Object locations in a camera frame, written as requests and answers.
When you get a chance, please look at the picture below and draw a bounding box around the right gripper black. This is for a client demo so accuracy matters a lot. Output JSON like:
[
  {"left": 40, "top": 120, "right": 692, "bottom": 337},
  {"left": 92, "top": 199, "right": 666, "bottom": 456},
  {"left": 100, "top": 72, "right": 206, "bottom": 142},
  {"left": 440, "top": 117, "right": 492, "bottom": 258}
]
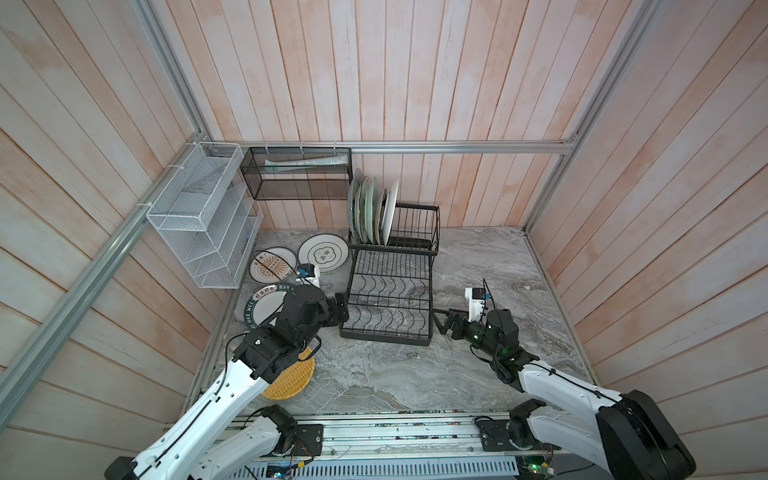
[{"left": 431, "top": 306, "right": 499, "bottom": 360}]

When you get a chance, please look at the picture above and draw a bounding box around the black wire dish rack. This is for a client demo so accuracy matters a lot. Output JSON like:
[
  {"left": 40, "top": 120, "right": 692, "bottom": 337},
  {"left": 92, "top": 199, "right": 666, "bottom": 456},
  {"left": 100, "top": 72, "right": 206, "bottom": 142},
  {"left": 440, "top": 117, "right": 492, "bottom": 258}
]
[{"left": 339, "top": 203, "right": 440, "bottom": 346}]

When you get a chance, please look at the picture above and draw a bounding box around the light green flower plate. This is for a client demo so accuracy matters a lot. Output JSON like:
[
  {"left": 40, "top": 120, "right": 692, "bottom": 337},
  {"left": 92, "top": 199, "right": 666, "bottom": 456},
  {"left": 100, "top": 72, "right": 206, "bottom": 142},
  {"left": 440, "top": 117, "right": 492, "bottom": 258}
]
[{"left": 364, "top": 177, "right": 378, "bottom": 244}]

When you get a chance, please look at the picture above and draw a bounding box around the orange sunburst plate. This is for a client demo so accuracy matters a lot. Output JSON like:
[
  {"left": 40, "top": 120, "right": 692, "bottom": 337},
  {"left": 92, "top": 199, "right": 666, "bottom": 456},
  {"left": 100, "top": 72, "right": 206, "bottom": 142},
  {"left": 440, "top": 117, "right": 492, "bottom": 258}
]
[
  {"left": 381, "top": 181, "right": 400, "bottom": 246},
  {"left": 248, "top": 246, "right": 298, "bottom": 284}
]

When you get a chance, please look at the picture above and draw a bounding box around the large teal green plate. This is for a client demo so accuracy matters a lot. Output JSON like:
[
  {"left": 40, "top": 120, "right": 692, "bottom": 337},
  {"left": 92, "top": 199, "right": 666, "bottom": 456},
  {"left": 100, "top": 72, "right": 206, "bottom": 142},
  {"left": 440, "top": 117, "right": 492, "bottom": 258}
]
[{"left": 347, "top": 168, "right": 363, "bottom": 244}]

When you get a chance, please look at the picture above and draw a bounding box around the black round plate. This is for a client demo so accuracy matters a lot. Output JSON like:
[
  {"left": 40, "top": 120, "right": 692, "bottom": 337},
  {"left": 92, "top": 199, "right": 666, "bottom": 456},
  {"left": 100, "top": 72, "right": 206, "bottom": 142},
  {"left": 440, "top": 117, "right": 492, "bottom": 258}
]
[{"left": 374, "top": 188, "right": 388, "bottom": 245}]

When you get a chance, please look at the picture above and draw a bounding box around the cream floral plate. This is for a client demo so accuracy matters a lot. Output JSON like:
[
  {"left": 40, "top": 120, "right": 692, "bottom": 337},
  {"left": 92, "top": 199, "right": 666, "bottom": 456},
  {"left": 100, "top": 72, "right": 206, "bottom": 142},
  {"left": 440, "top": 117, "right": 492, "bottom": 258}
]
[{"left": 356, "top": 176, "right": 369, "bottom": 244}]

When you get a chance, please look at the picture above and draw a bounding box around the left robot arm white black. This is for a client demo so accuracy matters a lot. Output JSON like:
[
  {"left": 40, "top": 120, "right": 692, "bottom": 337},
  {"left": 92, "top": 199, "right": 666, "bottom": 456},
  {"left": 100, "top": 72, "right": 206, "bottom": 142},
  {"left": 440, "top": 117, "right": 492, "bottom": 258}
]
[{"left": 104, "top": 284, "right": 349, "bottom": 479}]

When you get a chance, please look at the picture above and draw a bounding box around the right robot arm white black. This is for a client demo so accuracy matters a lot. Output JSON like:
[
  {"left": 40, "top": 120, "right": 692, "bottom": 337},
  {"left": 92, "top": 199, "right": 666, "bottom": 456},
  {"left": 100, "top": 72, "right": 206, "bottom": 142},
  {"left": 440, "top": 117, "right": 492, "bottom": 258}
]
[{"left": 437, "top": 309, "right": 696, "bottom": 479}]

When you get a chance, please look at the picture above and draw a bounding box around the dark green rim plate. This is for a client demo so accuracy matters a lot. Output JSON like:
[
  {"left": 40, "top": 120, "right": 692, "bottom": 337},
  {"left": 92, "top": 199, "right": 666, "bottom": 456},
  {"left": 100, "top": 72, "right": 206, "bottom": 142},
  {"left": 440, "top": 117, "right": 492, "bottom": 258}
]
[{"left": 243, "top": 283, "right": 291, "bottom": 329}]

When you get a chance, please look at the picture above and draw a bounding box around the white plate black outline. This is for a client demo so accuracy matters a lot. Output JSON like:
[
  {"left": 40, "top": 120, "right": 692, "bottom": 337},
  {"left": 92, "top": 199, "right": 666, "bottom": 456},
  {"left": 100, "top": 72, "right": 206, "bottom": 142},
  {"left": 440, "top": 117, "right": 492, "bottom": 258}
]
[{"left": 298, "top": 233, "right": 349, "bottom": 274}]

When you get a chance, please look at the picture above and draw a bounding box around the yellow woven round mat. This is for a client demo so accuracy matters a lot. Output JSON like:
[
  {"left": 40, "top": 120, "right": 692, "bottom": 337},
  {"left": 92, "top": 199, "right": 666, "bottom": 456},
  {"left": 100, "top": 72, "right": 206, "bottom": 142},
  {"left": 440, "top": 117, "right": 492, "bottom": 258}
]
[{"left": 261, "top": 347, "right": 316, "bottom": 401}]

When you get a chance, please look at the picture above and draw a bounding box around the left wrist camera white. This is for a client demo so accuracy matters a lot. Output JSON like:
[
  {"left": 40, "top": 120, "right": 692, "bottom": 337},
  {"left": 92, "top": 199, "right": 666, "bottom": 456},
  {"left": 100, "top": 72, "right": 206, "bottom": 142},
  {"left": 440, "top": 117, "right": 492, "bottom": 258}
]
[{"left": 296, "top": 263, "right": 320, "bottom": 288}]

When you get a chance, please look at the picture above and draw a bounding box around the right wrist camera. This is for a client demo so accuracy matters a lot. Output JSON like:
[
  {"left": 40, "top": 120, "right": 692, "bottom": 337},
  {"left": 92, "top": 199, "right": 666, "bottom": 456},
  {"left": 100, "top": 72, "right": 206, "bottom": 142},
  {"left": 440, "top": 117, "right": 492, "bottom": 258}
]
[{"left": 465, "top": 287, "right": 490, "bottom": 323}]

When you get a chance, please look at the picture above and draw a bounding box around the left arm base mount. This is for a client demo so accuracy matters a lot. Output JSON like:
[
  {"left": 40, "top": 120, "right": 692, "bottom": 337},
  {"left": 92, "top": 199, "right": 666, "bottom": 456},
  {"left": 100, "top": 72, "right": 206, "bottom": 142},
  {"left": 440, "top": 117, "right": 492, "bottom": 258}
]
[{"left": 248, "top": 405, "right": 324, "bottom": 458}]

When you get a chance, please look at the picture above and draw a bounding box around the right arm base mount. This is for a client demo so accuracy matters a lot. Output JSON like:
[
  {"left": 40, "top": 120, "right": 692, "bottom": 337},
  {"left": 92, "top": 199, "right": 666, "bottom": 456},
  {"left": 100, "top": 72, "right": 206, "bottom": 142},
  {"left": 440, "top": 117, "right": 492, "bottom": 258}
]
[{"left": 474, "top": 399, "right": 560, "bottom": 452}]

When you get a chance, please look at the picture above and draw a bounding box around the white wire mesh shelf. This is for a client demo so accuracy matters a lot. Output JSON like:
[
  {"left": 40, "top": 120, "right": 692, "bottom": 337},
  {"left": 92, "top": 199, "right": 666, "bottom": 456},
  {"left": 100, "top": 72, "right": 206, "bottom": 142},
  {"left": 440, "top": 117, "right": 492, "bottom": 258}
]
[{"left": 147, "top": 142, "right": 263, "bottom": 289}]

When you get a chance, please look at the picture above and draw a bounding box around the aluminium front rail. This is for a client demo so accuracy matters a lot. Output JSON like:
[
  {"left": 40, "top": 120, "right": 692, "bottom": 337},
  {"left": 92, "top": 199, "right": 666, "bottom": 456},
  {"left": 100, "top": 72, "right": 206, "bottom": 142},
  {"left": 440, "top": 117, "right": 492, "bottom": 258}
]
[{"left": 149, "top": 410, "right": 649, "bottom": 466}]

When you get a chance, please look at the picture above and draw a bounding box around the black mesh wall basket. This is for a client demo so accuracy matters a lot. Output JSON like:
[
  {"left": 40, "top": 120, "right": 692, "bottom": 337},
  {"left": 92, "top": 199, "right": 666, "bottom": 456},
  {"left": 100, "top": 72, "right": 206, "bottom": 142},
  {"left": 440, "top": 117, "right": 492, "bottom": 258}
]
[{"left": 240, "top": 146, "right": 353, "bottom": 201}]

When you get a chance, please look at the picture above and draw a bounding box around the horizontal aluminium wall rail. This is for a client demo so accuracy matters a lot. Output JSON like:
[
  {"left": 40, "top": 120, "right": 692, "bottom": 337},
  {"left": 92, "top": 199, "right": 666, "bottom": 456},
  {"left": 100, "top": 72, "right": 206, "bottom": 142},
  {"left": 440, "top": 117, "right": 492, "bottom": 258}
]
[{"left": 231, "top": 140, "right": 575, "bottom": 154}]

